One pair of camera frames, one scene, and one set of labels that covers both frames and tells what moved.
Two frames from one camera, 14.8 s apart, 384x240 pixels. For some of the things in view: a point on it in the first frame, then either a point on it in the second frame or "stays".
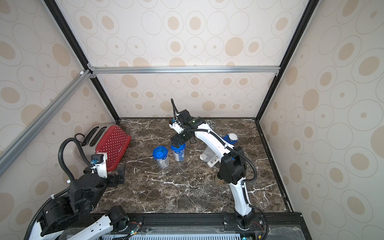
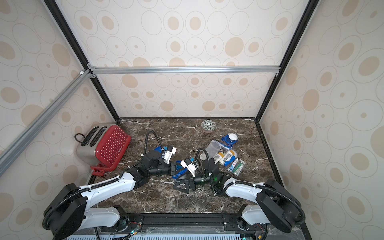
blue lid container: x=179 y=153 → x=180 y=169
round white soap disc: x=233 y=136 stays
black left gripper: x=117 y=178 → x=170 y=169
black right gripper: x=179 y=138 → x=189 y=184
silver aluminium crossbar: x=246 y=69 stays
